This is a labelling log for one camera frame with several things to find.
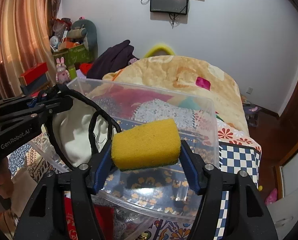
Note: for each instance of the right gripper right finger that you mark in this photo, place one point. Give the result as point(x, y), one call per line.
point(247, 215)

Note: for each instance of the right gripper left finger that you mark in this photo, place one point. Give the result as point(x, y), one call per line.
point(44, 216)

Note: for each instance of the red velvet drawstring pouch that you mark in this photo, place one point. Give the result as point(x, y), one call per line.
point(88, 221)

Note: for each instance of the white bag with black straps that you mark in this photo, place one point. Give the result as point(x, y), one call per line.
point(76, 126)

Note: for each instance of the clear plastic storage bin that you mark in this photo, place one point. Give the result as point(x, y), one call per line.
point(134, 105)

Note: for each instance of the yellow sponge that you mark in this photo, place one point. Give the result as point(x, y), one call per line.
point(153, 144)

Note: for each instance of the person left hand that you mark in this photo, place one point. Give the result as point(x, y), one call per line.
point(6, 184)

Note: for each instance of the red gift box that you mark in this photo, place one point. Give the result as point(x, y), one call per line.
point(33, 73)

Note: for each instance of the pink rabbit figurine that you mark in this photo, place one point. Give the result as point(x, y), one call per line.
point(62, 74)

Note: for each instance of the green bottle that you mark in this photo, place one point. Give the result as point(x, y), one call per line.
point(72, 72)

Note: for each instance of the red cushion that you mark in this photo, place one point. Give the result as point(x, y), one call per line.
point(85, 67)

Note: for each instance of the green storage box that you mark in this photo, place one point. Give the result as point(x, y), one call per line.
point(74, 55)

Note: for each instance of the orange striped curtain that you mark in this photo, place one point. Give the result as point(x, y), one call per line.
point(25, 30)

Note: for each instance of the dark purple clothing pile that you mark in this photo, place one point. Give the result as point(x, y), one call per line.
point(113, 59)

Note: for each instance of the grey green plush toy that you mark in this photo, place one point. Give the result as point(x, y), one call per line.
point(85, 30)

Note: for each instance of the yellow fleece blanket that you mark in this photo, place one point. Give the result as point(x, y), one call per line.
point(188, 75)

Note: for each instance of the small black wall monitor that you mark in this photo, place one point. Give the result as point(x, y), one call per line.
point(169, 6)

